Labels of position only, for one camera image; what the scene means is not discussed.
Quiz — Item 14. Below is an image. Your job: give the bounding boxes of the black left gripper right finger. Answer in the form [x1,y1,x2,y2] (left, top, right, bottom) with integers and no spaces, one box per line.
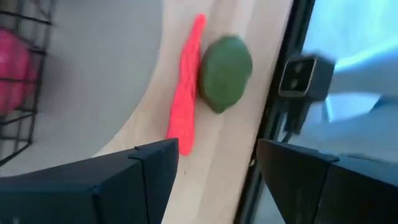
[256,138,398,224]

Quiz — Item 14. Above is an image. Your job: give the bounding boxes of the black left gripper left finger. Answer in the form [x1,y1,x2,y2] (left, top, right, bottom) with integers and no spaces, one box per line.
[0,138,180,224]

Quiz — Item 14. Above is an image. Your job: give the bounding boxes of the pink peach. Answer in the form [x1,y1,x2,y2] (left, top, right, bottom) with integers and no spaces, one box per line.
[0,29,40,115]

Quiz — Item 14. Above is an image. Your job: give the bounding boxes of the red chili pepper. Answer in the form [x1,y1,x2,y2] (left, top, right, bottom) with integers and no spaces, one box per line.
[165,13,208,156]

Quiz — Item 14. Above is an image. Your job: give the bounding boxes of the dark green lime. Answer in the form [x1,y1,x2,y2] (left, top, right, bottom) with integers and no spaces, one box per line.
[197,35,254,114]

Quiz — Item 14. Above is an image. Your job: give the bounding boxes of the black wire basket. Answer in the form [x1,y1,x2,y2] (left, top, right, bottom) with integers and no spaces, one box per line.
[0,0,53,166]

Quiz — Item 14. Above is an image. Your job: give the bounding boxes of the grey round mat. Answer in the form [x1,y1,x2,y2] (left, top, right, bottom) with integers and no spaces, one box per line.
[0,0,165,178]

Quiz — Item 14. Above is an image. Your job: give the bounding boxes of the small black camera box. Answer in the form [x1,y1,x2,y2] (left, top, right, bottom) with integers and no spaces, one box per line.
[277,52,336,139]

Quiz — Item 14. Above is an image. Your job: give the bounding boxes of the black table frame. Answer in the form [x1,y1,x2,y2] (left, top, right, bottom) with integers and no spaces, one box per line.
[233,0,315,224]

